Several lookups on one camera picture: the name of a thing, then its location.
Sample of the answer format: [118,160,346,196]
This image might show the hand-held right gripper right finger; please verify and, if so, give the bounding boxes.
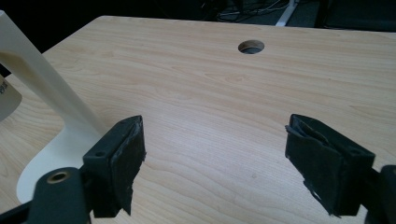
[285,113,376,217]

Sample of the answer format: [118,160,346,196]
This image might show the cream white stand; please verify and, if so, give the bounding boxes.
[0,9,108,204]

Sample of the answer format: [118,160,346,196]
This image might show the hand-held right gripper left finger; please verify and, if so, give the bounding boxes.
[82,115,147,218]

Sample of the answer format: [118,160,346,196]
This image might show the bundle of dark cables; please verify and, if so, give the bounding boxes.
[199,0,292,23]

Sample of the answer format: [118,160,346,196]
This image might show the white metal table leg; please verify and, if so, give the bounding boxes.
[275,0,299,27]

